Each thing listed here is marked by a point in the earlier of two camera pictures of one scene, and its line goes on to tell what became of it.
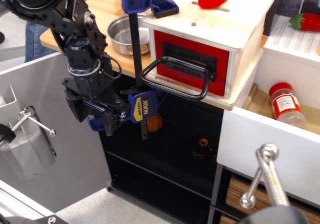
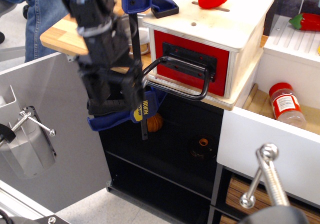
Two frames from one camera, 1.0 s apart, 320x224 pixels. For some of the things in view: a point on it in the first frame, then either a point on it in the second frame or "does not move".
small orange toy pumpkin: x=154 y=123 does not move
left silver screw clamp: x=8 y=135 does not move
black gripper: x=96 y=89 to x=102 y=62
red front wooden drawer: x=188 y=63 does not move
